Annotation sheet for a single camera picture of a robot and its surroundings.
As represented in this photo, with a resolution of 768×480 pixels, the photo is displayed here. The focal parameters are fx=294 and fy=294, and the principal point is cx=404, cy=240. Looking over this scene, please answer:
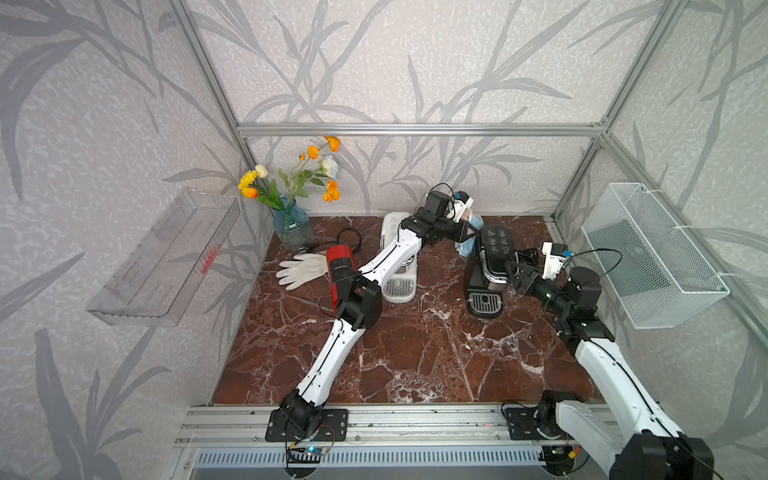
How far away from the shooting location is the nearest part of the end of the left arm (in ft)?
2.49

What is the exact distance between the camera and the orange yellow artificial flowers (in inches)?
36.5

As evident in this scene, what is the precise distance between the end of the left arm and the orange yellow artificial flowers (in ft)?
1.03
